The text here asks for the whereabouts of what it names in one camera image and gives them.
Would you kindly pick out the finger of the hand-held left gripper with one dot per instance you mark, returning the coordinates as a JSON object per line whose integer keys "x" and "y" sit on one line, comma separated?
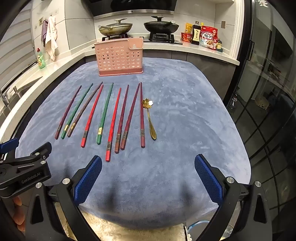
{"x": 8, "y": 144}
{"x": 37, "y": 151}

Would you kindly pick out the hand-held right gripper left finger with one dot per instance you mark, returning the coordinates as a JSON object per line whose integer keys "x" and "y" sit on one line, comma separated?
{"x": 89, "y": 179}

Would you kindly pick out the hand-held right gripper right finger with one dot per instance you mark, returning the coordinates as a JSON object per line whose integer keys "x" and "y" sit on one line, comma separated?
{"x": 209, "y": 179}

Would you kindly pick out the dark purple chopstick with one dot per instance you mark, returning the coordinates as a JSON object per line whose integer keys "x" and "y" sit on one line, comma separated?
{"x": 69, "y": 111}

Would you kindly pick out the thin green chopstick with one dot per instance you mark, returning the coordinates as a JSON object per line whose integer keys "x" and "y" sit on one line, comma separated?
{"x": 78, "y": 109}

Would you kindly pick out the red chopstick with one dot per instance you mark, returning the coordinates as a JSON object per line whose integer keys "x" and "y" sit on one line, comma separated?
{"x": 93, "y": 115}
{"x": 114, "y": 122}

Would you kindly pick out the brown chopstick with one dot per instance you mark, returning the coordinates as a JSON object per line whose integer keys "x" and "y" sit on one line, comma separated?
{"x": 86, "y": 107}

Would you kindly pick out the maroon chopstick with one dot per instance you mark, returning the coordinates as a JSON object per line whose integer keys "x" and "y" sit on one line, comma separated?
{"x": 122, "y": 118}
{"x": 131, "y": 113}
{"x": 141, "y": 115}

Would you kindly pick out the pink perforated utensil holder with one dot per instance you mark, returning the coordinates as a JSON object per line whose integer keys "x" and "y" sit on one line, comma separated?
{"x": 115, "y": 58}

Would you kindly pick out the person's left hand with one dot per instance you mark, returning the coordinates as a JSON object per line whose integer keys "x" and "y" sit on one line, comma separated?
{"x": 18, "y": 215}

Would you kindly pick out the metal faucet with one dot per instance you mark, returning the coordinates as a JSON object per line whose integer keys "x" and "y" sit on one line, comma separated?
{"x": 4, "y": 96}

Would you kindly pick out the small metal tap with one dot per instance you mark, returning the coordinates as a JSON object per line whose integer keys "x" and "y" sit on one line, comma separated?
{"x": 15, "y": 90}

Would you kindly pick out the blue fleece table cloth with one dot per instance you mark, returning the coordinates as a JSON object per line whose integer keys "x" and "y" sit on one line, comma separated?
{"x": 196, "y": 115}

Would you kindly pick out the thick green chopstick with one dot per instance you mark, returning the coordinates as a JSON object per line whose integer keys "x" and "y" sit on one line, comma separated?
{"x": 106, "y": 111}

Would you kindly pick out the gold flower spoon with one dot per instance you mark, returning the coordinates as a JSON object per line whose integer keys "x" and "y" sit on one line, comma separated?
{"x": 149, "y": 122}

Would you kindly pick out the green dish soap bottle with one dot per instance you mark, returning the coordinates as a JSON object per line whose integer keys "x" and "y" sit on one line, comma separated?
{"x": 41, "y": 60}

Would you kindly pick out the white window blinds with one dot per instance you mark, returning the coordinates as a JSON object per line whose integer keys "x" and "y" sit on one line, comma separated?
{"x": 16, "y": 53}

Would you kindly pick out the cardboard box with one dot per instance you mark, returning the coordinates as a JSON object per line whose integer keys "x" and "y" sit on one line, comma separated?
{"x": 262, "y": 103}

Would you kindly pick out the white hanging towel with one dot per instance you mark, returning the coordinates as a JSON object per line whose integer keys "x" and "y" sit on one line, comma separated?
{"x": 51, "y": 39}

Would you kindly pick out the black framed glass door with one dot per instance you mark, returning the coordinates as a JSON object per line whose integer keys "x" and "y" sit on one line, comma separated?
{"x": 266, "y": 81}

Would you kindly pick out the purple hanging cloth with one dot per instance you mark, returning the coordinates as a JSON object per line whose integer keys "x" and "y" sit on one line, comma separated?
{"x": 44, "y": 30}

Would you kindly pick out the small dark condiment bottle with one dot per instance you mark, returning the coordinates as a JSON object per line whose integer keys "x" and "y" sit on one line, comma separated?
{"x": 219, "y": 44}

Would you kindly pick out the red white cereal bag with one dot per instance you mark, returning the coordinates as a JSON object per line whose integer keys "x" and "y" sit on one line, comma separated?
{"x": 208, "y": 38}

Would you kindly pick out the red instant noodle cup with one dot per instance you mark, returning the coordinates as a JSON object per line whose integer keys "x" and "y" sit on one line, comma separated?
{"x": 186, "y": 38}

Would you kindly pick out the dark soy sauce bottle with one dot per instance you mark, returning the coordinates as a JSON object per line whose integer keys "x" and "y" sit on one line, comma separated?
{"x": 195, "y": 34}

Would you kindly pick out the beige pan with lid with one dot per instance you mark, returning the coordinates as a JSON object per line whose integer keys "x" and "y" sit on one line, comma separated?
{"x": 115, "y": 28}

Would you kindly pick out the black gas stove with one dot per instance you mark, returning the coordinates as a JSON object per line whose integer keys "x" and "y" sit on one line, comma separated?
{"x": 161, "y": 38}

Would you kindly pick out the yellow snack packet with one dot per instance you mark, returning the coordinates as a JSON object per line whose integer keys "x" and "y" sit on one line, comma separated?
{"x": 189, "y": 27}

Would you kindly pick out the black wok with lid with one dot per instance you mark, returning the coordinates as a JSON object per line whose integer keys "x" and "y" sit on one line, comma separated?
{"x": 161, "y": 26}

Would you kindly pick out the black range hood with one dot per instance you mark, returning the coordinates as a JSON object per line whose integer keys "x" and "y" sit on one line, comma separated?
{"x": 129, "y": 7}

